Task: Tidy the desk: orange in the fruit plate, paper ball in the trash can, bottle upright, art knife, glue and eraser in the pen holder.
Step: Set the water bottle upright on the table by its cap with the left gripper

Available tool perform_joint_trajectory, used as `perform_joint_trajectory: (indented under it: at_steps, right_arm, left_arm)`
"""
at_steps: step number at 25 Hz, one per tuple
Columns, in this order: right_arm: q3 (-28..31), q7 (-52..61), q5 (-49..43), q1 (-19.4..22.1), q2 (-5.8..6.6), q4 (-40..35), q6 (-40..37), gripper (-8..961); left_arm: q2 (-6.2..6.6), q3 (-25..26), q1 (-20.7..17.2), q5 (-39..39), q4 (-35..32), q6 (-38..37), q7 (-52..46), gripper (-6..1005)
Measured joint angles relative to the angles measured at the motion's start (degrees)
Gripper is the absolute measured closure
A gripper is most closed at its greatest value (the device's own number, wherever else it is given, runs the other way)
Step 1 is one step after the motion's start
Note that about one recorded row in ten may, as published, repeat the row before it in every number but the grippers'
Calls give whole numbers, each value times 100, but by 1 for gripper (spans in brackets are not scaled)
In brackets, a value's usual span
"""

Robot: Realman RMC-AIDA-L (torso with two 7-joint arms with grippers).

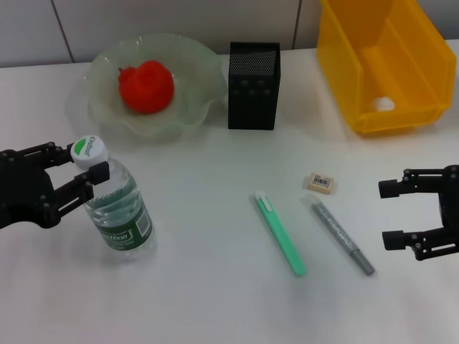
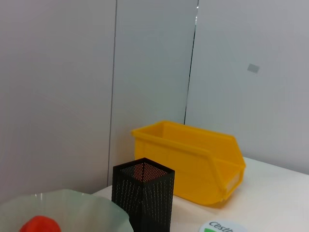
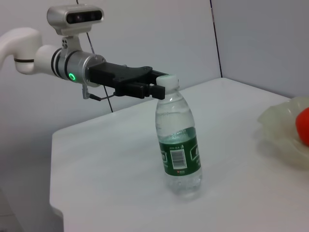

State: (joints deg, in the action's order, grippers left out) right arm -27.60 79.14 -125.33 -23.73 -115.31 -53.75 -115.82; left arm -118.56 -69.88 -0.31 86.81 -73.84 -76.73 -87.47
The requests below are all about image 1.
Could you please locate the grey marker pen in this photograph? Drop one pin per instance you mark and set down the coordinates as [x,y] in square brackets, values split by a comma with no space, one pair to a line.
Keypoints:
[337,231]

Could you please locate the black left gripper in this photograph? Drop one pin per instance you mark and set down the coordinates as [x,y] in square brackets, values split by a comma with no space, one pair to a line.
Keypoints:
[21,193]

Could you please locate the mint green pen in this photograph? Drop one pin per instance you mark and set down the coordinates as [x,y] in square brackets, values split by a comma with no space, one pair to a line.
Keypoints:
[281,236]

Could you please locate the clear green-label water bottle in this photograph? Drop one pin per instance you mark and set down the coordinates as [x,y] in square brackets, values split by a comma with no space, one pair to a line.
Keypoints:
[122,215]

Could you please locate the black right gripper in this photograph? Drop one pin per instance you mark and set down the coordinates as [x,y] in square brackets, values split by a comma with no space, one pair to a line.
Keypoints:
[452,204]

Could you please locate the green glass fruit plate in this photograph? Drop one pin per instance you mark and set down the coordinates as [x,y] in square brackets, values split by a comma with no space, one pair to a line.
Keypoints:
[193,96]

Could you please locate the yellow plastic bin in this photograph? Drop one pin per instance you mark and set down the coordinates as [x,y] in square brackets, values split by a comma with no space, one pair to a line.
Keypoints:
[394,71]

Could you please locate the black mesh pen holder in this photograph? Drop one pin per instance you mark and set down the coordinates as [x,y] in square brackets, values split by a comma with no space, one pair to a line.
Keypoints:
[252,104]

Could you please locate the white paper ball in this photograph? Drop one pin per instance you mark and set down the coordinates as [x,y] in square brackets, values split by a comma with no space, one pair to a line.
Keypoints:
[382,104]

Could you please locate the beige eraser with barcode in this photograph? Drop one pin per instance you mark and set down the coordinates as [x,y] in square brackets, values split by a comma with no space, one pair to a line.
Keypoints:
[322,183]

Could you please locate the red tomato toy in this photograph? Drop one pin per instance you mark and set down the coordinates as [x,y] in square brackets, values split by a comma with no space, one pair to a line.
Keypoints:
[147,87]

